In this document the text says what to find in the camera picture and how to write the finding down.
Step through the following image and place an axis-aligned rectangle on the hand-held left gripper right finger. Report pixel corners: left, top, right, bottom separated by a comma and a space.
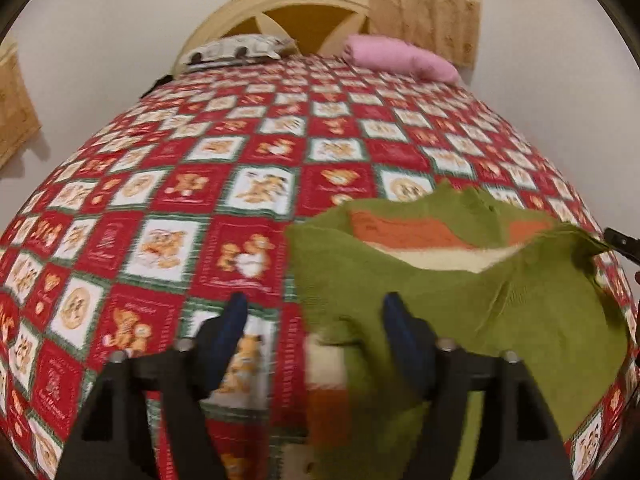
382, 292, 574, 480

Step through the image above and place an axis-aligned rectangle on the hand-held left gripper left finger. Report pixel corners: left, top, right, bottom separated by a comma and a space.
55, 292, 249, 480

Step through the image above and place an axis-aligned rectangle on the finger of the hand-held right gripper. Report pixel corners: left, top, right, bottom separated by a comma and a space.
603, 227, 640, 257

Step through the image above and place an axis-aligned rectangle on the green orange cream striped sweater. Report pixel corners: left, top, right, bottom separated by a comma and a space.
286, 180, 632, 480

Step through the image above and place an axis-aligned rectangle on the red teddy bear print bedspread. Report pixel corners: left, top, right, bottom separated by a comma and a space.
0, 55, 640, 480

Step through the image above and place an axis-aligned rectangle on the small dark object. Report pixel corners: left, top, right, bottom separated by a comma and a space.
141, 75, 174, 99

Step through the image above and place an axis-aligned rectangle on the pink pillow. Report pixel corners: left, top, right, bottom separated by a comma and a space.
342, 35, 461, 84

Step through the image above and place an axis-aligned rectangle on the white black patterned pillow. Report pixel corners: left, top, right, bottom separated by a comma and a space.
182, 34, 296, 66

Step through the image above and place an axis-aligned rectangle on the beige floral curtain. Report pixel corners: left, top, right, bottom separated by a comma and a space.
367, 0, 482, 67
0, 42, 42, 171

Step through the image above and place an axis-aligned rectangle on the cream and brown bed headboard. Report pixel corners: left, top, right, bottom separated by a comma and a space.
171, 0, 374, 79

